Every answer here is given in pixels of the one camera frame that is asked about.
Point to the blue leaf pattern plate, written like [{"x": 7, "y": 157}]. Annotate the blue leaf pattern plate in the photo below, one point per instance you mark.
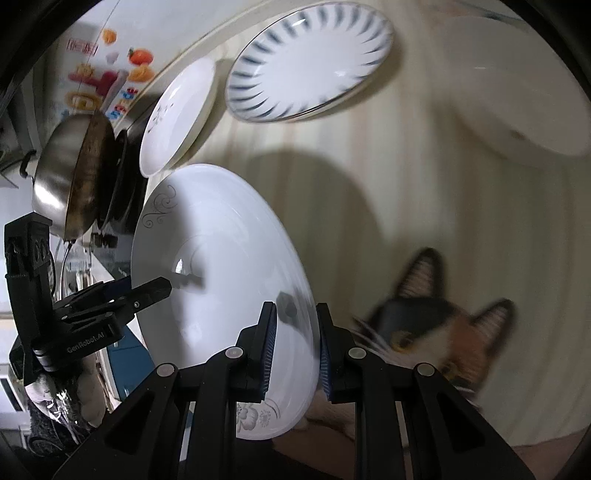
[{"x": 308, "y": 61}]

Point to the striped cat tablecloth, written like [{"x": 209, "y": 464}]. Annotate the striped cat tablecloth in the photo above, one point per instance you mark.
[{"x": 363, "y": 186}]

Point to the white plate grey floral print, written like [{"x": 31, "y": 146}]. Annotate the white plate grey floral print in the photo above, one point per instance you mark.
[{"x": 226, "y": 254}]

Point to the colourful wall sticker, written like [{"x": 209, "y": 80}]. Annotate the colourful wall sticker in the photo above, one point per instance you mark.
[{"x": 104, "y": 74}]

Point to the stainless steel wok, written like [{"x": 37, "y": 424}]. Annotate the stainless steel wok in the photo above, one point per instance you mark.
[{"x": 72, "y": 176}]

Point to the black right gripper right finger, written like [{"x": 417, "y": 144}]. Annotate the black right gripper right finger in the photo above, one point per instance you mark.
[{"x": 351, "y": 374}]

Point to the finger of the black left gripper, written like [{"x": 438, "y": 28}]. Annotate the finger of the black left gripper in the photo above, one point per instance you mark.
[{"x": 238, "y": 374}]

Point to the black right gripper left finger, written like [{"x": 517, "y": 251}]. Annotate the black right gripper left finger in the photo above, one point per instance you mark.
[{"x": 147, "y": 292}]

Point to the white ceramic bowl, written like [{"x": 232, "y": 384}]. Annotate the white ceramic bowl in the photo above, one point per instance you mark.
[{"x": 514, "y": 92}]

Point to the small white plate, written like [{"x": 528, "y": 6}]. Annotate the small white plate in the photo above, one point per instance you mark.
[{"x": 178, "y": 117}]

